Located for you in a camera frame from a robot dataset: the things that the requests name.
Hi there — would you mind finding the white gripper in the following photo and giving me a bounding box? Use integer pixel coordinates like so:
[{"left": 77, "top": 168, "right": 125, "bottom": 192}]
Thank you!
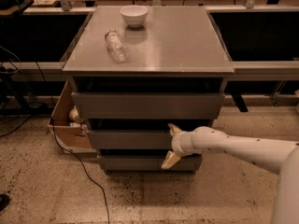
[{"left": 162, "top": 123, "right": 192, "bottom": 169}]

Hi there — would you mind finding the grey drawer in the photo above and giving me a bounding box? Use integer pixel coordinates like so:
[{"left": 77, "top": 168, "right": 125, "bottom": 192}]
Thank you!
[
  {"left": 87, "top": 130, "right": 172, "bottom": 149},
  {"left": 72, "top": 92, "right": 224, "bottom": 119},
  {"left": 97, "top": 155, "right": 202, "bottom": 172}
]

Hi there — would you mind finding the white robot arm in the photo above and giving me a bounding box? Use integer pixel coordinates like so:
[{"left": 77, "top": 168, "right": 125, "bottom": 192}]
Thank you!
[{"left": 162, "top": 124, "right": 299, "bottom": 224}]

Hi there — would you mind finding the grey bottom drawer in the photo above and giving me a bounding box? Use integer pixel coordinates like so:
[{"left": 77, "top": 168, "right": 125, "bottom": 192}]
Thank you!
[{"left": 97, "top": 155, "right": 202, "bottom": 172}]

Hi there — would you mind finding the grey drawer cabinet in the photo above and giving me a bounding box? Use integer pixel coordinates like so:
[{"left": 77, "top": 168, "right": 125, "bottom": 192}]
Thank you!
[{"left": 61, "top": 5, "right": 235, "bottom": 175}]

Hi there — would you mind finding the grey top drawer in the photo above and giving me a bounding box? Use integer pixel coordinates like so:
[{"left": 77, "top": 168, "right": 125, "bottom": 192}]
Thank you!
[{"left": 72, "top": 92, "right": 224, "bottom": 119}]

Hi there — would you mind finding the cardboard box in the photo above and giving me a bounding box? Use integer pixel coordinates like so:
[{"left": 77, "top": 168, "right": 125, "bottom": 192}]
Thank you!
[{"left": 48, "top": 81, "right": 93, "bottom": 153}]

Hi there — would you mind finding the white cup in box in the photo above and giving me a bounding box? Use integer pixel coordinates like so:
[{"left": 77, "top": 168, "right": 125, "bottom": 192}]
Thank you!
[{"left": 69, "top": 107, "right": 84, "bottom": 124}]

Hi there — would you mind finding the clear plastic bottle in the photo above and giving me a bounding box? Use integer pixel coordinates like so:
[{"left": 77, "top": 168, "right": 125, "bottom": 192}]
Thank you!
[{"left": 105, "top": 29, "right": 128, "bottom": 63}]

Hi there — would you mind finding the white ceramic bowl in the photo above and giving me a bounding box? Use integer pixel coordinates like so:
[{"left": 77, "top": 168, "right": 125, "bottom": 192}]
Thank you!
[{"left": 120, "top": 5, "right": 149, "bottom": 28}]

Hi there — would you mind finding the black shoe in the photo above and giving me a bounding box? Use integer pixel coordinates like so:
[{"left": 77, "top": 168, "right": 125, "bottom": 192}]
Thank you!
[{"left": 0, "top": 194, "right": 9, "bottom": 211}]

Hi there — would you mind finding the black floor cable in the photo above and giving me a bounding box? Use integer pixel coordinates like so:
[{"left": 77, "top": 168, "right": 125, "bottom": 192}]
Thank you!
[{"left": 50, "top": 118, "right": 111, "bottom": 224}]

